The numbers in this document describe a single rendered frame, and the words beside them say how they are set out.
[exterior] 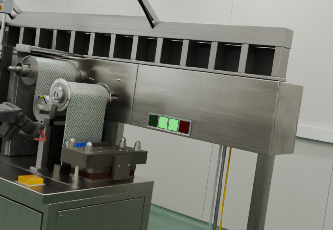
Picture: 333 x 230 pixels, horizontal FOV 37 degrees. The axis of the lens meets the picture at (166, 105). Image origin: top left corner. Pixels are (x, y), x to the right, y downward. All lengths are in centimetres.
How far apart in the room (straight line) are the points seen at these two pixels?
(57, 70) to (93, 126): 35
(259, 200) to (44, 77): 115
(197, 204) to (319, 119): 149
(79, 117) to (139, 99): 31
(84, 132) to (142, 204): 43
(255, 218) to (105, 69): 104
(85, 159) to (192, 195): 303
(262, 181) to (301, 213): 233
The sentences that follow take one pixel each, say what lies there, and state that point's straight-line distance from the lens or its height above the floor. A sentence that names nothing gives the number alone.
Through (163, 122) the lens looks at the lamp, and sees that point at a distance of 231.
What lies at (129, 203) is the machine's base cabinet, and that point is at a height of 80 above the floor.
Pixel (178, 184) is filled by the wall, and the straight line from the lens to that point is 516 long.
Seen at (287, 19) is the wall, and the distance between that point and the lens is 465.
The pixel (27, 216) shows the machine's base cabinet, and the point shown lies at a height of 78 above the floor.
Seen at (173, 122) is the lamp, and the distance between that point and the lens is 227.
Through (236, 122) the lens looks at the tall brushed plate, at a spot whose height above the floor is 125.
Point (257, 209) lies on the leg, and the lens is 227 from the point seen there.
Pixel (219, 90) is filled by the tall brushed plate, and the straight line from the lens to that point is 215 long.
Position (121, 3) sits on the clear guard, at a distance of 250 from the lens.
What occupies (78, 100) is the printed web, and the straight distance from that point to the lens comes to 231.
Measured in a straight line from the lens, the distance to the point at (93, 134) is 241.
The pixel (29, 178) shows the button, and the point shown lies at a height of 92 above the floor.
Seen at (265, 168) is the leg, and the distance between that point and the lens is 223.
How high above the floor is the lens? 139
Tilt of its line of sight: 3 degrees down
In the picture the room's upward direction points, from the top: 8 degrees clockwise
